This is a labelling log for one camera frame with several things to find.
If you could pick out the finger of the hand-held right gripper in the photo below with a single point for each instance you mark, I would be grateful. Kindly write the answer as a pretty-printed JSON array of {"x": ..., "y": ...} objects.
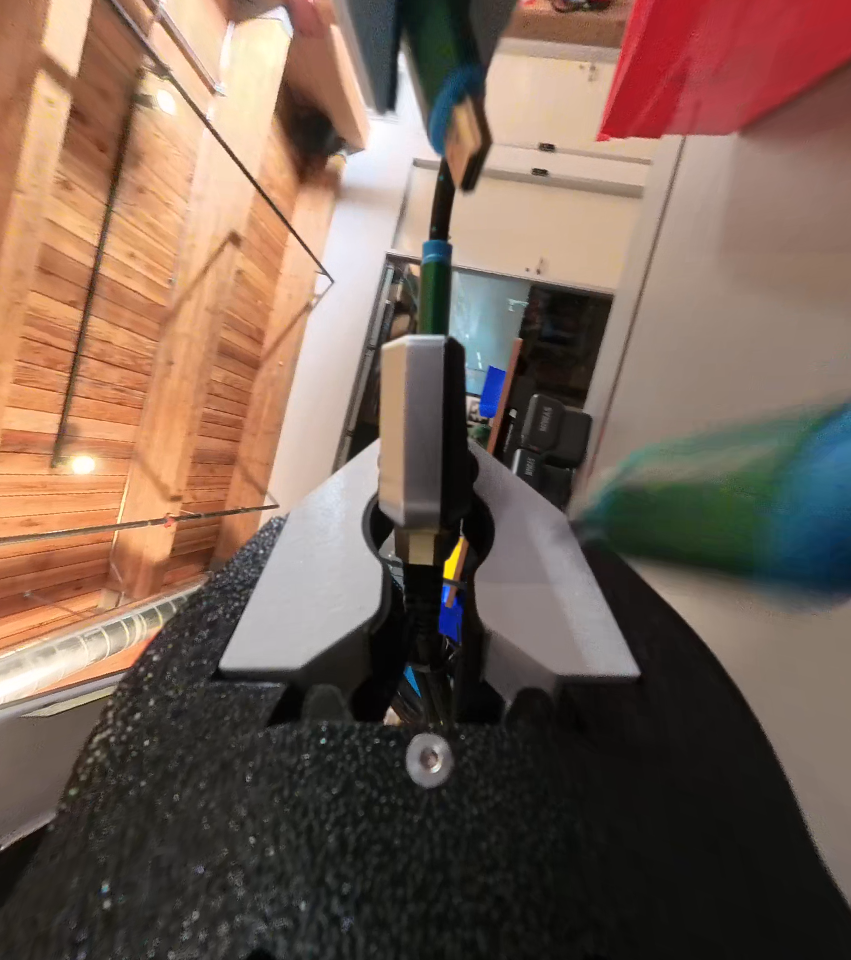
[
  {"x": 491, "y": 22},
  {"x": 377, "y": 52}
]

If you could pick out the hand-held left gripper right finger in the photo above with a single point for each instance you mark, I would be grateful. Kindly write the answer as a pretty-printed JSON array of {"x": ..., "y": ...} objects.
[{"x": 553, "y": 600}]

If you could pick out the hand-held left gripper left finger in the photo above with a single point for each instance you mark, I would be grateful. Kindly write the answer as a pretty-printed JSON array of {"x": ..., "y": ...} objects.
[{"x": 305, "y": 600}]

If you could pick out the black USB hub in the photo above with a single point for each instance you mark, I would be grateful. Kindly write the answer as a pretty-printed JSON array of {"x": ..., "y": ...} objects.
[{"x": 414, "y": 420}]

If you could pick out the red plastic bin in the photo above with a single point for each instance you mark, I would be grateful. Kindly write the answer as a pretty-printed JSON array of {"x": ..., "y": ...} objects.
[{"x": 733, "y": 60}]

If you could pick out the dark blue plastic bin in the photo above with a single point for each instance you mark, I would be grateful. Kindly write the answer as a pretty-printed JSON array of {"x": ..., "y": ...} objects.
[{"x": 452, "y": 615}]

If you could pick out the dark ceiling fixture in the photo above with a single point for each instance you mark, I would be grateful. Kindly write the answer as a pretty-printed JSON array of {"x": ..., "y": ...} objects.
[{"x": 313, "y": 135}]

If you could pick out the yellow plastic bin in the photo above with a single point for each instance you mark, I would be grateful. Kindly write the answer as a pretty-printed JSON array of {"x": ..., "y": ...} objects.
[{"x": 457, "y": 559}]

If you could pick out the white door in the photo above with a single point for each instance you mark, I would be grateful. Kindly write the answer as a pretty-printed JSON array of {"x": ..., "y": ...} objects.
[{"x": 530, "y": 217}]

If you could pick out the brown-edged table black legs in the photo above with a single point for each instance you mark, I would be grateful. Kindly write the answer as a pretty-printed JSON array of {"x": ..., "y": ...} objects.
[{"x": 506, "y": 390}]

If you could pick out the white ceiling unit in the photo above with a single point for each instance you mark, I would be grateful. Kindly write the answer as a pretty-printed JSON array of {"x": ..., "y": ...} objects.
[{"x": 5, "y": 780}]

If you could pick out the silver ceiling duct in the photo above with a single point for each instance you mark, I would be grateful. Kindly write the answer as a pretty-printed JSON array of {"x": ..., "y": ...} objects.
[{"x": 58, "y": 652}]

